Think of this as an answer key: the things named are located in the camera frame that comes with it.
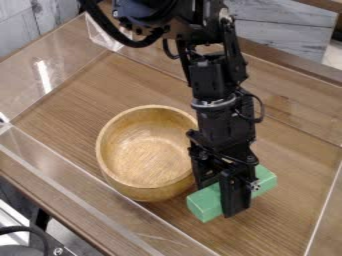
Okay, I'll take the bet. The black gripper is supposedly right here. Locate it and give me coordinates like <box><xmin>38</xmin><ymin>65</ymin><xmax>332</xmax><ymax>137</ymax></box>
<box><xmin>187</xmin><ymin>90</ymin><xmax>264</xmax><ymax>218</ymax></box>

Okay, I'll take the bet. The green rectangular block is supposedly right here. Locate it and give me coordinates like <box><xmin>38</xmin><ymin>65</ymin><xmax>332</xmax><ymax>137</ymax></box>
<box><xmin>185</xmin><ymin>165</ymin><xmax>277</xmax><ymax>223</ymax></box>

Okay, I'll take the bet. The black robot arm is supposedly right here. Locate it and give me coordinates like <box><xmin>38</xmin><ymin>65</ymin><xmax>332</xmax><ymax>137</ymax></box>
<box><xmin>77</xmin><ymin>0</ymin><xmax>264</xmax><ymax>217</ymax></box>

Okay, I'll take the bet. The brown wooden bowl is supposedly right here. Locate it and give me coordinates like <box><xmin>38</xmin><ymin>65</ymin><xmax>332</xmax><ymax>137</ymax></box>
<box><xmin>94</xmin><ymin>105</ymin><xmax>196</xmax><ymax>202</ymax></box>

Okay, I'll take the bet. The black table leg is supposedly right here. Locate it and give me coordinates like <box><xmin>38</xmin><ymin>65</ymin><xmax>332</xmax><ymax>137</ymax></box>
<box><xmin>33</xmin><ymin>208</ymin><xmax>50</xmax><ymax>231</ymax></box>

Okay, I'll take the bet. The black metal base bracket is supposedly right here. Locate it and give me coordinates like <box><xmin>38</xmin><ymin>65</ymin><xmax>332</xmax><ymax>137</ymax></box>
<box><xmin>28</xmin><ymin>227</ymin><xmax>77</xmax><ymax>256</ymax></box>

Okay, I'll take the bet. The black cable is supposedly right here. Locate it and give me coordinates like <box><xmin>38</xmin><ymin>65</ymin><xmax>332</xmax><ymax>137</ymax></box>
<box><xmin>0</xmin><ymin>225</ymin><xmax>50</xmax><ymax>256</ymax></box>

